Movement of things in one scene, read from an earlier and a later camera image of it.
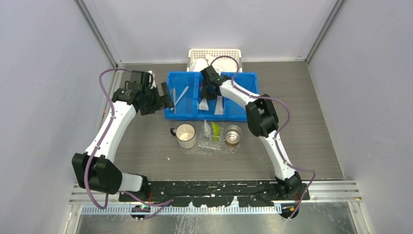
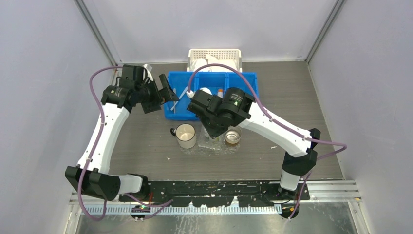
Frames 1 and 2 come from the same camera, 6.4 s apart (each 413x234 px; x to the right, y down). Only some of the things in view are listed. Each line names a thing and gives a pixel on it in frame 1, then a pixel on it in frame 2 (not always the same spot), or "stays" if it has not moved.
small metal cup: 233,134 stays
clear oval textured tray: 229,148 stays
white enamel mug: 186,134 stays
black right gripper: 204,95 to 213,132
